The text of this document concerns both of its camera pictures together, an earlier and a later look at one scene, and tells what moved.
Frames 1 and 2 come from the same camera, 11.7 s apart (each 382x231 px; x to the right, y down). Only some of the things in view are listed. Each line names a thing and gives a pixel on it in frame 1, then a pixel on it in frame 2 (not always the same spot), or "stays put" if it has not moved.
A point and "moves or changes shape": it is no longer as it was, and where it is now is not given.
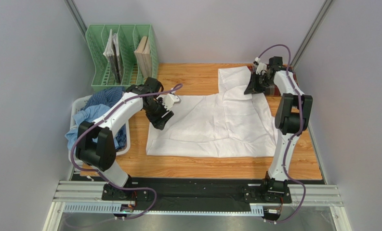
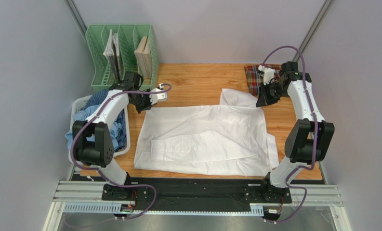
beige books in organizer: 142,53 stays put
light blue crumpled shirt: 90,114 stays put
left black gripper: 159,122 -> 147,107
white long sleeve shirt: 232,124 moves or changes shape
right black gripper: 255,84 -> 263,97
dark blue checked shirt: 106,96 stays put
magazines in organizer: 112,53 stays put
